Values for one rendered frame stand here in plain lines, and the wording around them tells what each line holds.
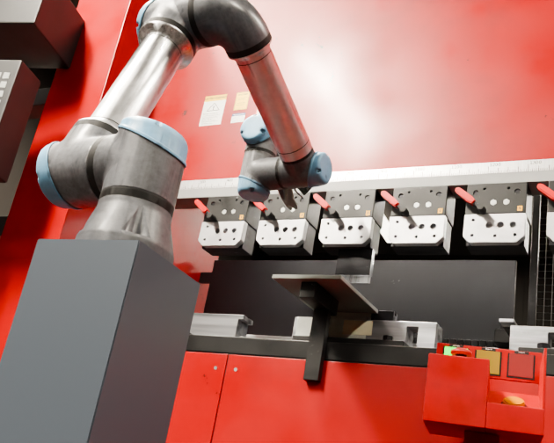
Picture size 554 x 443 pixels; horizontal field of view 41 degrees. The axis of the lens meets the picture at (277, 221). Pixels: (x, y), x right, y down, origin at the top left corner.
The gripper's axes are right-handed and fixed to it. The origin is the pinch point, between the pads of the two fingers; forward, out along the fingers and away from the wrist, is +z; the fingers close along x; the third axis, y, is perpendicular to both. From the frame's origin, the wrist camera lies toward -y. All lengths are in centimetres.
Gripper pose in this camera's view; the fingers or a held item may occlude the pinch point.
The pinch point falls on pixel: (309, 188)
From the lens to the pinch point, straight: 201.0
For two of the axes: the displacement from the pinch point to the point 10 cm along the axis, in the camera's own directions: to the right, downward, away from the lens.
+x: 7.0, -7.1, -0.2
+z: 4.3, 4.1, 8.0
